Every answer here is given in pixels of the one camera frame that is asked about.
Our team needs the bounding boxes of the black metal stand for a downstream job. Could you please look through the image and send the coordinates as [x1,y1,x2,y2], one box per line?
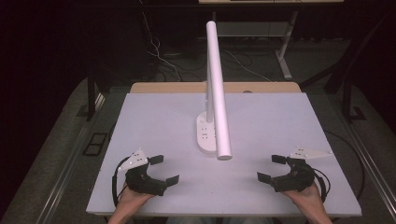
[86,73,97,121]
[341,74,368,123]

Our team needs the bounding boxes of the black floor cable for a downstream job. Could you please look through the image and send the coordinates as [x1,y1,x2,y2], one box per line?
[323,130,366,201]

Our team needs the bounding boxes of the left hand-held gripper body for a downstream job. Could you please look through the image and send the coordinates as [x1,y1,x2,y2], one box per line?
[117,147,167,197]

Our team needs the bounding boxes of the black floor frame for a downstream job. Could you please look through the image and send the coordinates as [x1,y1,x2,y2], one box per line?
[81,132,109,157]

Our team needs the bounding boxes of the white desk lamp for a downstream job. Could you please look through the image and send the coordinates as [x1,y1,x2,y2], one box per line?
[195,21,233,161]

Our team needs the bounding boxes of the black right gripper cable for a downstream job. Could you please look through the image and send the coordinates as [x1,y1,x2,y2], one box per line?
[312,167,332,203]

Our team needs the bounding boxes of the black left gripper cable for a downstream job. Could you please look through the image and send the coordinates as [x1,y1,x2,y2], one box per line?
[111,156,129,208]

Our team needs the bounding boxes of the metal floor rail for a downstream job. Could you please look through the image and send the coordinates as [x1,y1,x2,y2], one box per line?
[337,116,396,220]
[36,92,107,224]

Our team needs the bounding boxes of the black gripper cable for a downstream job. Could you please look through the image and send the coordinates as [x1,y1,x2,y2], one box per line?
[312,167,332,203]
[111,156,129,208]

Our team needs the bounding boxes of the thin white floor cable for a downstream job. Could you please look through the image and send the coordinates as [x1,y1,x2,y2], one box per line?
[223,49,273,83]

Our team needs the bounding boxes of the person's left hand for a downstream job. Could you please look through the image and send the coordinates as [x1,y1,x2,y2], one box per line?
[115,183,156,213]

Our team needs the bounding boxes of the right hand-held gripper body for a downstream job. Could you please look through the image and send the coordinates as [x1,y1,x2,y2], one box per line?
[270,146,332,193]

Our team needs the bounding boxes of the white desk leg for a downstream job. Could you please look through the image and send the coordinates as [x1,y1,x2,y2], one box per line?
[275,8,299,81]

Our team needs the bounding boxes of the grey box under desk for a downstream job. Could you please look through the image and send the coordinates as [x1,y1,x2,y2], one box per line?
[216,21,290,38]

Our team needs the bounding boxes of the person's right hand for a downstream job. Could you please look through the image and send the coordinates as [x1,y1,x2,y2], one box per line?
[281,183,325,216]

